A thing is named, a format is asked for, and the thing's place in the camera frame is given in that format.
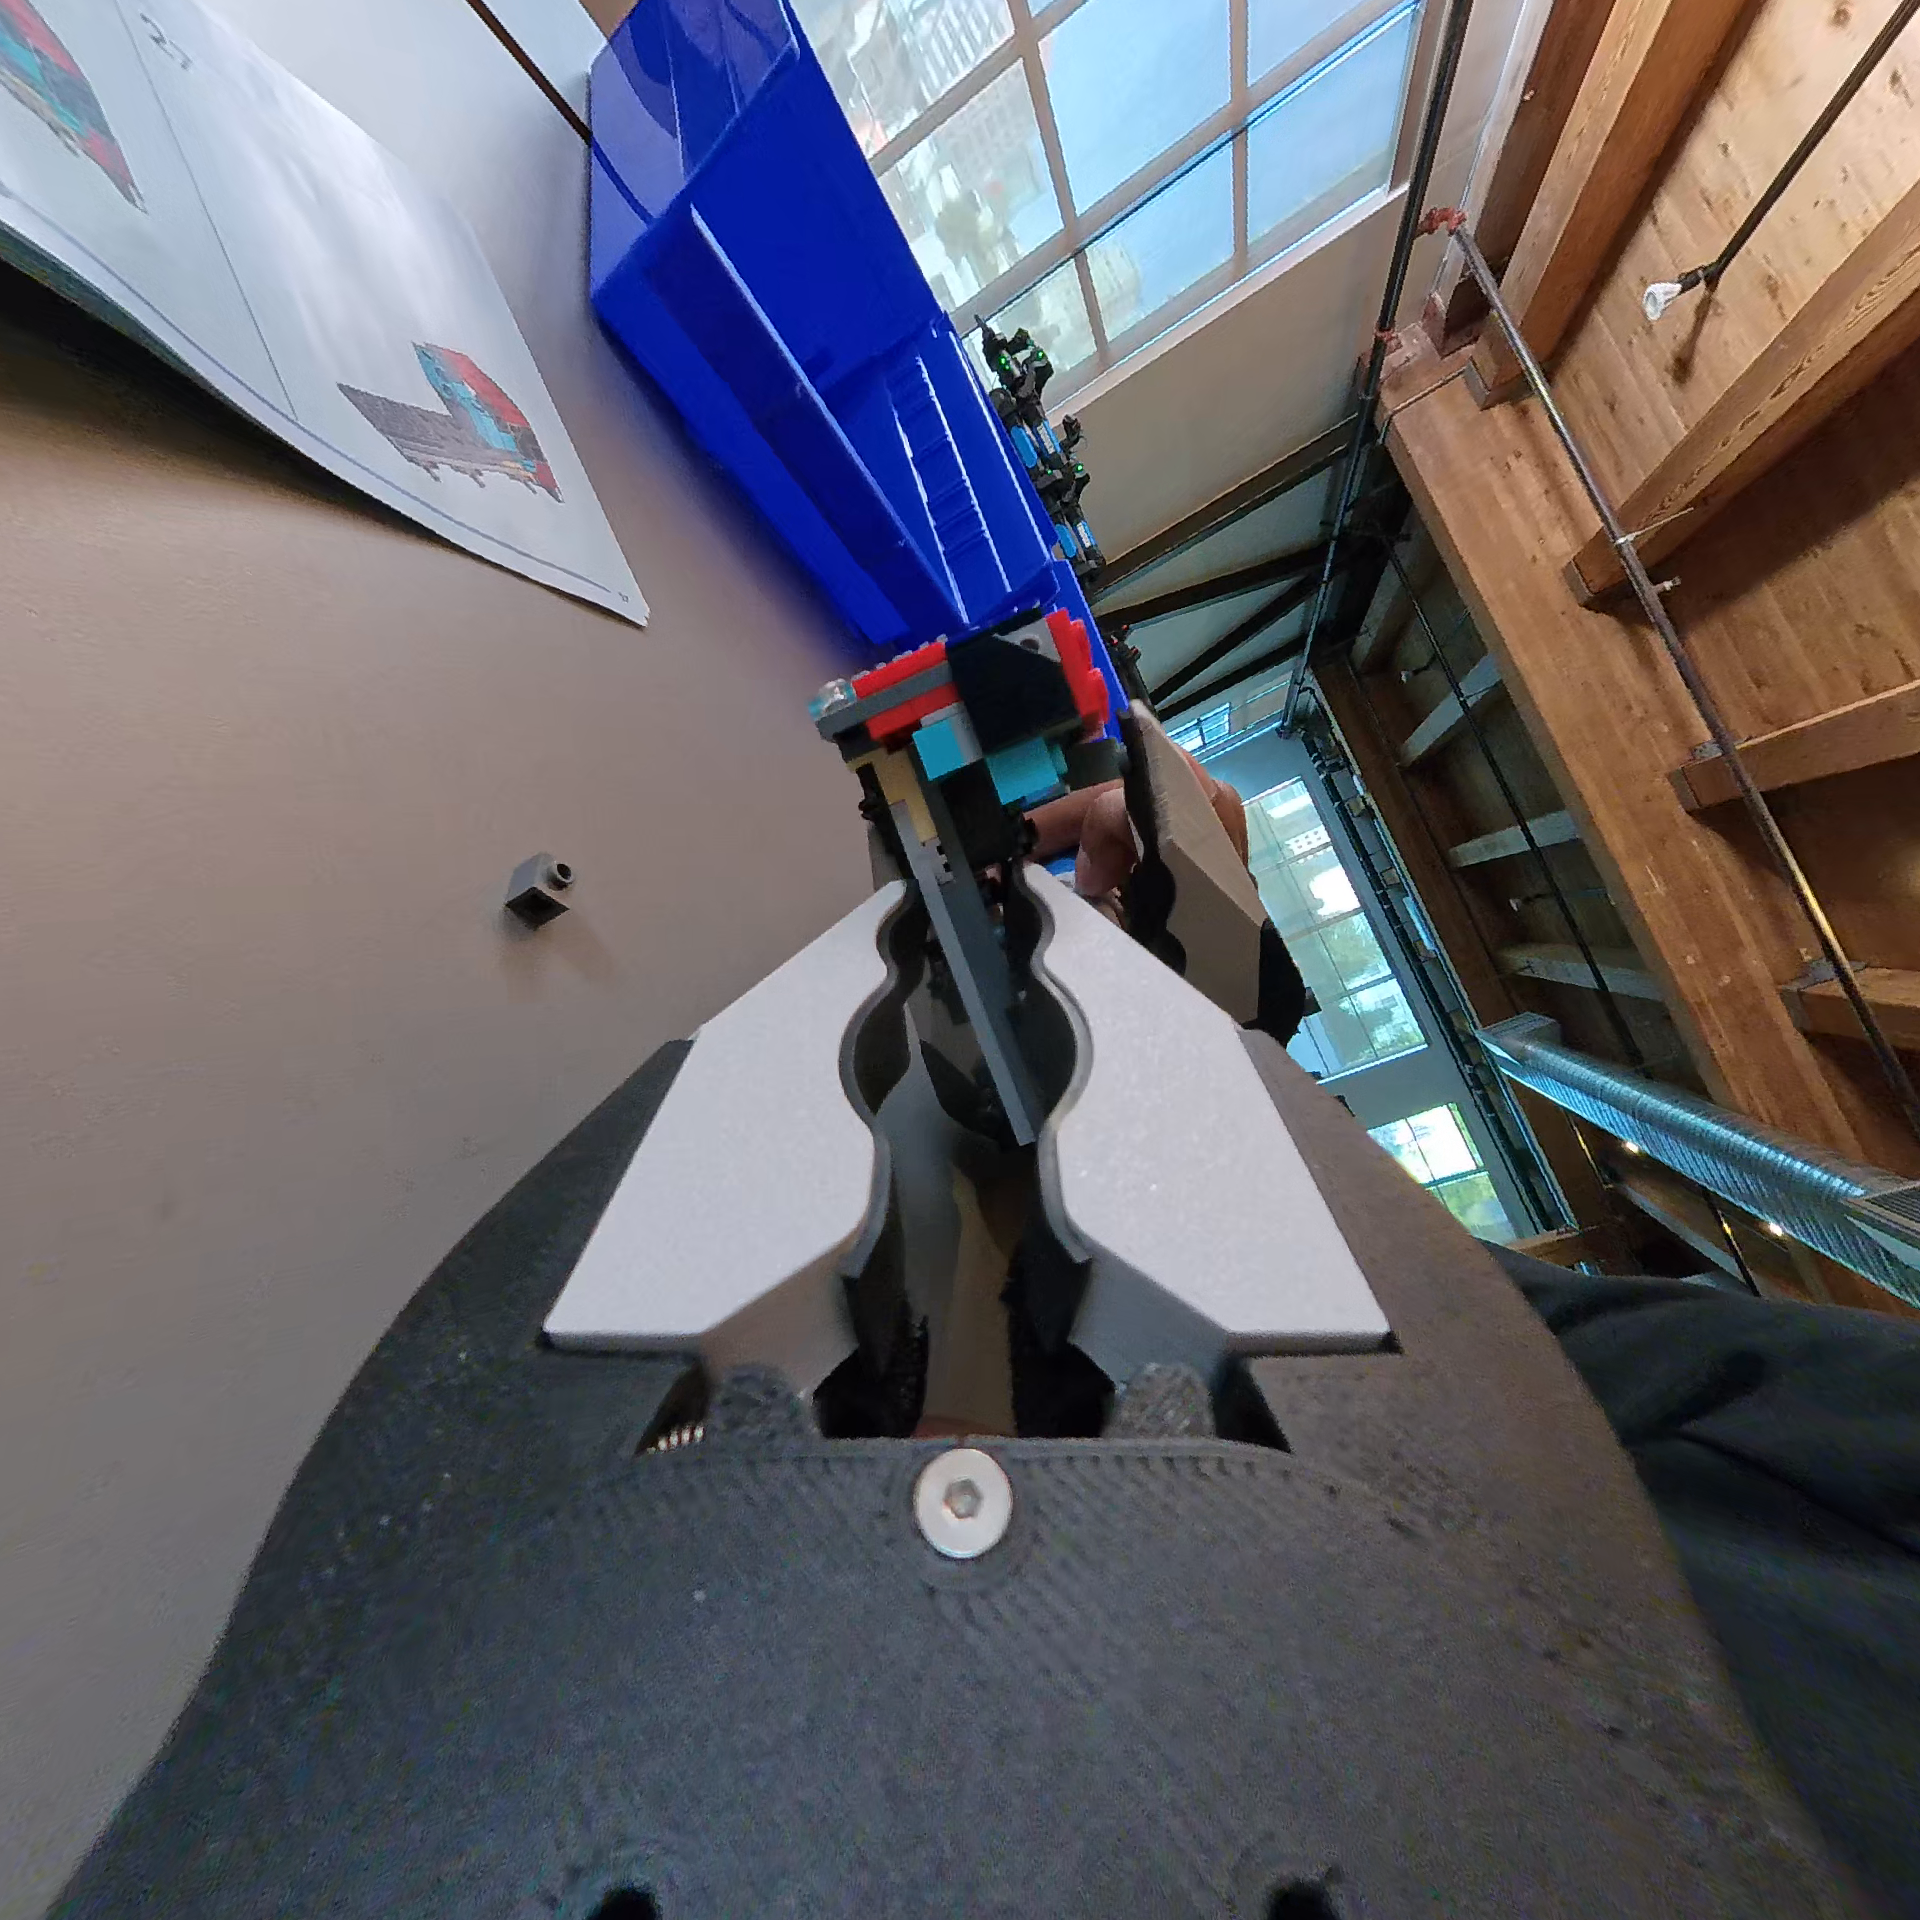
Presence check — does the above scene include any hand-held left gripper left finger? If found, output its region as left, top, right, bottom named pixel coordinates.
left=545, top=877, right=924, bottom=1389

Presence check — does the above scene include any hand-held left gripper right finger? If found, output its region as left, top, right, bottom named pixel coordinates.
left=1012, top=861, right=1397, bottom=1385

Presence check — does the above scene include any toy brick model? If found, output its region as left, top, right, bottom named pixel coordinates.
left=809, top=609, right=1115, bottom=1150

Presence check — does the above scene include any person's right hand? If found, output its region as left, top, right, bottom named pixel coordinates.
left=1035, top=786, right=1149, bottom=902

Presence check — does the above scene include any small blue storage bin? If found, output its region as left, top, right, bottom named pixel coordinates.
left=884, top=322, right=1121, bottom=707

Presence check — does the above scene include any person's dark clothing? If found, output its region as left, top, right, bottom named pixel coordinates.
left=1500, top=1245, right=1920, bottom=1920

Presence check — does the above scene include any wooden ceiling beam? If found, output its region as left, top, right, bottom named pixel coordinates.
left=1568, top=223, right=1920, bottom=601
left=1464, top=0, right=1764, bottom=406
left=1668, top=675, right=1920, bottom=812
left=1782, top=967, right=1920, bottom=1052

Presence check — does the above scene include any large blue storage bin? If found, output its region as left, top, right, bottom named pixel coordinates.
left=588, top=0, right=976, bottom=646

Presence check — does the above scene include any rusty ceiling rod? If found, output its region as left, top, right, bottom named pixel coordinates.
left=1417, top=201, right=1920, bottom=1143

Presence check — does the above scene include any large paned window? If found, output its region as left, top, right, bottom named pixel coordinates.
left=787, top=0, right=1427, bottom=394

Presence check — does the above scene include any hanging spot lamp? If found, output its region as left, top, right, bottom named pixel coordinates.
left=1641, top=0, right=1920, bottom=319

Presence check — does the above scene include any building instruction booklet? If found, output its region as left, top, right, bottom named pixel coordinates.
left=0, top=0, right=652, bottom=627

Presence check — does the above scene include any silver ventilation duct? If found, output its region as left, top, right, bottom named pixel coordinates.
left=1477, top=1012, right=1920, bottom=1308

